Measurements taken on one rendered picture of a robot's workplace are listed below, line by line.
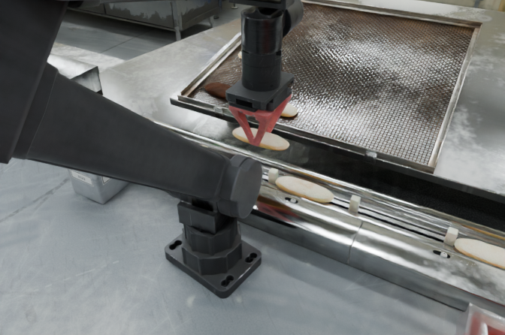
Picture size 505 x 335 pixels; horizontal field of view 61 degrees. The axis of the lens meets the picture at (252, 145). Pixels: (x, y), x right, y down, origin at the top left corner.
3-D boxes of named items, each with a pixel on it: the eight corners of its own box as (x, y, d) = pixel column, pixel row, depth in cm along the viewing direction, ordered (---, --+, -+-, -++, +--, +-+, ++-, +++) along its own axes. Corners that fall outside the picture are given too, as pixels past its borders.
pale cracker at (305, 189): (270, 187, 70) (271, 182, 69) (281, 174, 73) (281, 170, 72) (328, 207, 66) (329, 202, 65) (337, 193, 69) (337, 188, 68)
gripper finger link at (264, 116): (287, 136, 69) (290, 83, 64) (267, 158, 64) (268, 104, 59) (251, 125, 72) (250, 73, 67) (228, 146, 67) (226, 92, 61)
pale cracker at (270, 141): (227, 137, 69) (227, 131, 69) (239, 126, 72) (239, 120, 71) (282, 155, 65) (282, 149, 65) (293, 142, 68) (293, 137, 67)
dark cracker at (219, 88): (201, 91, 88) (199, 86, 88) (211, 81, 91) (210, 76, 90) (240, 104, 84) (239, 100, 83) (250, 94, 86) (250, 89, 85)
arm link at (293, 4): (222, -43, 53) (287, -38, 50) (258, -58, 62) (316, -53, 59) (226, 48, 60) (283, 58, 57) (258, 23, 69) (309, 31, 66)
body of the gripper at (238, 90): (294, 85, 66) (297, 39, 62) (264, 114, 59) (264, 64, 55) (258, 76, 69) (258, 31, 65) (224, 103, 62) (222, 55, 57)
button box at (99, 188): (74, 206, 75) (58, 155, 69) (107, 182, 81) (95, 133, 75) (108, 222, 72) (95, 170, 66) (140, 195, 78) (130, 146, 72)
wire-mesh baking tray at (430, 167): (178, 101, 87) (176, 95, 86) (284, -2, 118) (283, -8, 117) (433, 174, 67) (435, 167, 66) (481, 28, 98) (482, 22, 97)
